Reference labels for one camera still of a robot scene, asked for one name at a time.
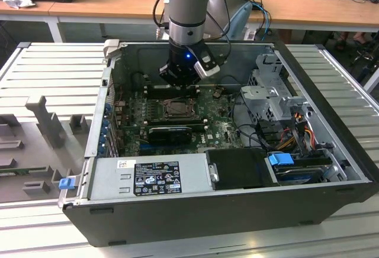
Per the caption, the metal socket cover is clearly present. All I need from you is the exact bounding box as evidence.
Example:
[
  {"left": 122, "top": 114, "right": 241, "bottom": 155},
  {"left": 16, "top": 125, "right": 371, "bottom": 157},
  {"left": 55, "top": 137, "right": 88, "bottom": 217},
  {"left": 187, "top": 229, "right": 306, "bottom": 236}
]
[{"left": 162, "top": 98, "right": 198, "bottom": 119}]

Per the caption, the CPU socket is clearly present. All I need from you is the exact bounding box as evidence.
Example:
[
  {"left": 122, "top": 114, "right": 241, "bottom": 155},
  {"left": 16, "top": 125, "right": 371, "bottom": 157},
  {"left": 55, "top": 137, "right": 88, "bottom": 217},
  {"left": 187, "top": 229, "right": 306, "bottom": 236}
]
[{"left": 159, "top": 96, "right": 201, "bottom": 120}]

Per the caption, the black graphics card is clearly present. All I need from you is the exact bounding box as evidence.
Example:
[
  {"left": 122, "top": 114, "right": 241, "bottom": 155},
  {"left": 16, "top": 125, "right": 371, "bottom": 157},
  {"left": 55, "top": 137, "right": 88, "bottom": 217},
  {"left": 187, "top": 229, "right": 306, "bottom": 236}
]
[{"left": 147, "top": 125, "right": 192, "bottom": 146}]

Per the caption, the green motherboard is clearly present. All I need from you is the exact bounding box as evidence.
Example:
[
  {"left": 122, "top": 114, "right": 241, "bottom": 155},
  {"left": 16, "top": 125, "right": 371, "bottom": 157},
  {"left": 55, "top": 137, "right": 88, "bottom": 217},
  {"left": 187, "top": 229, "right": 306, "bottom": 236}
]
[{"left": 114, "top": 88, "right": 255, "bottom": 157}]

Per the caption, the silver drive cage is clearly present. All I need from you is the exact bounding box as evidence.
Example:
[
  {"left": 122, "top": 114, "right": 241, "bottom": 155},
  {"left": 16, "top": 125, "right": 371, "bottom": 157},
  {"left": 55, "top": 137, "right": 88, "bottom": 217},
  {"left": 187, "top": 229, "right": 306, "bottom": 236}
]
[{"left": 239, "top": 52, "right": 314, "bottom": 128}]

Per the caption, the wooden office desk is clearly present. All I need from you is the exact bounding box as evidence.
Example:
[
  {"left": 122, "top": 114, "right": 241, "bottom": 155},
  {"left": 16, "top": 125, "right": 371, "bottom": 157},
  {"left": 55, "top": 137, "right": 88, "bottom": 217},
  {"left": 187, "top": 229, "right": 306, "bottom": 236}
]
[{"left": 0, "top": 0, "right": 379, "bottom": 43}]

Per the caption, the black plastic shroud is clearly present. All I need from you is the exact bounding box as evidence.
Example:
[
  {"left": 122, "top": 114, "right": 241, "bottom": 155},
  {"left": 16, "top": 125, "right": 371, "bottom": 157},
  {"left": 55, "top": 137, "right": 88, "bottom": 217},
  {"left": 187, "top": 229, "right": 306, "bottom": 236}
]
[{"left": 205, "top": 148, "right": 279, "bottom": 190}]

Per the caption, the silver power supply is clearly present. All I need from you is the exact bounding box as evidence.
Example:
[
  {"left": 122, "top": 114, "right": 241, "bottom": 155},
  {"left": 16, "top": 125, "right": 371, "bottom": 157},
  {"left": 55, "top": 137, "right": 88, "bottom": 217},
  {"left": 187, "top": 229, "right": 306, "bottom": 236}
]
[{"left": 88, "top": 153, "right": 214, "bottom": 202}]

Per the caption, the blue disk carrier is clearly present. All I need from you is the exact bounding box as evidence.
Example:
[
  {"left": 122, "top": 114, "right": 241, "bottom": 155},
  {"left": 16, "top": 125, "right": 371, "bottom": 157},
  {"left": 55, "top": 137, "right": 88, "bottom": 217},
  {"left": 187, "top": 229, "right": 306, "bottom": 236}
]
[{"left": 268, "top": 153, "right": 294, "bottom": 169}]

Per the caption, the black PC case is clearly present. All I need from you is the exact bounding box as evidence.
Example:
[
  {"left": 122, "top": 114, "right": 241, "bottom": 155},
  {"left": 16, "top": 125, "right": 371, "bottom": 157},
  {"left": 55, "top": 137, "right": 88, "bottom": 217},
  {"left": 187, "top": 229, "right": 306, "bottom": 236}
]
[{"left": 57, "top": 39, "right": 379, "bottom": 249}]

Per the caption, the hard disk drive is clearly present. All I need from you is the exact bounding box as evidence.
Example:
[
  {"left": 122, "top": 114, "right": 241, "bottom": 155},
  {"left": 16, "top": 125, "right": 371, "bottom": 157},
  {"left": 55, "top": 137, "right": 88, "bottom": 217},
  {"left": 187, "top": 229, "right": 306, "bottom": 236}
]
[{"left": 272, "top": 165, "right": 324, "bottom": 185}]

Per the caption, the grey parts rack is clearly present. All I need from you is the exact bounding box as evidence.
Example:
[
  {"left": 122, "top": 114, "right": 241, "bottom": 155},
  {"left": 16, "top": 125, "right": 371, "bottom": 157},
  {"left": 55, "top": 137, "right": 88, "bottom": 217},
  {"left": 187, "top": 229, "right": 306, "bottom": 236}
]
[{"left": 0, "top": 95, "right": 95, "bottom": 204}]

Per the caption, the person foot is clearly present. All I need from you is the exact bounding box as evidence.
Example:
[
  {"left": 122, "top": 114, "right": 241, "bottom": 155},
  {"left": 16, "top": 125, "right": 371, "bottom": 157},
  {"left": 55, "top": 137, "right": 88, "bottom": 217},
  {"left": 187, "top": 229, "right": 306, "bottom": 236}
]
[{"left": 337, "top": 31, "right": 371, "bottom": 46}]

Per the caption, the crumpled white paper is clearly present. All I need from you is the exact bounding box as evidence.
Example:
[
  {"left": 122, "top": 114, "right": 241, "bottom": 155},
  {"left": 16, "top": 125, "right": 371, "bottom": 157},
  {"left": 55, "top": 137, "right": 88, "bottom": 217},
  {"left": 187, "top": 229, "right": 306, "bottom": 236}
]
[{"left": 2, "top": 0, "right": 37, "bottom": 10}]

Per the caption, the black office chair base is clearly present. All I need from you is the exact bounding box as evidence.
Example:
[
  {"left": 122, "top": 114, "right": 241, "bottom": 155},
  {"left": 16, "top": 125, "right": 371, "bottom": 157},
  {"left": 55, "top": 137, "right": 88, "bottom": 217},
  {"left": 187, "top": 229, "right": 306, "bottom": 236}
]
[{"left": 351, "top": 33, "right": 379, "bottom": 74}]

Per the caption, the green RAM stick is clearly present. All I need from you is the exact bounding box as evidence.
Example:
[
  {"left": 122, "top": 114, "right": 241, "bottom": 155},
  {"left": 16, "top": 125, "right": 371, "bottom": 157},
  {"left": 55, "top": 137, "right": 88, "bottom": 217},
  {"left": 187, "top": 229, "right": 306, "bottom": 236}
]
[{"left": 0, "top": 167, "right": 47, "bottom": 175}]

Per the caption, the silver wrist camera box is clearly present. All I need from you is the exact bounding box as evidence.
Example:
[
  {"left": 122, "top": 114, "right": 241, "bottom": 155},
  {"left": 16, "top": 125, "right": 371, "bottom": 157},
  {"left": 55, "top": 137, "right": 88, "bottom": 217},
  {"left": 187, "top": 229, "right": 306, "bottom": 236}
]
[{"left": 194, "top": 51, "right": 221, "bottom": 80}]

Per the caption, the black camera cable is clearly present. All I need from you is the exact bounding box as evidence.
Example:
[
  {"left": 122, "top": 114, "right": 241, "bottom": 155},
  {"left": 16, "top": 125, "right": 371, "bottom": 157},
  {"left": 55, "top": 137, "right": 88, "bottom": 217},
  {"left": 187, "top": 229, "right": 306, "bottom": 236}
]
[{"left": 207, "top": 0, "right": 233, "bottom": 65}]

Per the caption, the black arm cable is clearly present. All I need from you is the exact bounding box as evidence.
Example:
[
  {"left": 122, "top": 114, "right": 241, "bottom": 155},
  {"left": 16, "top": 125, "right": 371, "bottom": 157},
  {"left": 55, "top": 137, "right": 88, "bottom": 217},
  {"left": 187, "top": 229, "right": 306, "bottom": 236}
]
[{"left": 152, "top": 0, "right": 172, "bottom": 38}]

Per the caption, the grey case latch handle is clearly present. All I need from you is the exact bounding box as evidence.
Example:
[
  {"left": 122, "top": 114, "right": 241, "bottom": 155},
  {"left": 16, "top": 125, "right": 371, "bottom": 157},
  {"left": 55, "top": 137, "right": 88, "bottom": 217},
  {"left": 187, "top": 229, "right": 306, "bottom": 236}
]
[{"left": 103, "top": 39, "right": 121, "bottom": 60}]

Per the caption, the blue cable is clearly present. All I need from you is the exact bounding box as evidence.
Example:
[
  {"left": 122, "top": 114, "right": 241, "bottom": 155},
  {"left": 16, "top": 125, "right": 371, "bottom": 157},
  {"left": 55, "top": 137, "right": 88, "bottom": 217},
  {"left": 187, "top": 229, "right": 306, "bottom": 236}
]
[{"left": 250, "top": 1, "right": 272, "bottom": 41}]

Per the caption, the black wire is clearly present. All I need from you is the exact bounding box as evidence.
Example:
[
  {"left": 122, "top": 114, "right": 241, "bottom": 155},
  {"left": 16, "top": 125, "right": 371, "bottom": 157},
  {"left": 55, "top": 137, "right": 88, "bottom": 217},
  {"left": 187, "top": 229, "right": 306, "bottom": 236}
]
[{"left": 232, "top": 92, "right": 271, "bottom": 150}]

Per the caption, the yellow wire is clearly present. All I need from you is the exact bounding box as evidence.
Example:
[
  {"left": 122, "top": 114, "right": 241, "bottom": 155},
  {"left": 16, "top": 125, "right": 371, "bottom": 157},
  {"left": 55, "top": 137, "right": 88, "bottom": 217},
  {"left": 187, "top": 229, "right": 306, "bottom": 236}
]
[{"left": 278, "top": 138, "right": 298, "bottom": 150}]

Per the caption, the orange red wire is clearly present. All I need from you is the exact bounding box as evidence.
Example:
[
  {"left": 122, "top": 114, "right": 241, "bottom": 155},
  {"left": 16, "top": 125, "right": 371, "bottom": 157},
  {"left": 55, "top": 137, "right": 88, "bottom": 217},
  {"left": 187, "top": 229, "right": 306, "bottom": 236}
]
[{"left": 304, "top": 123, "right": 315, "bottom": 149}]

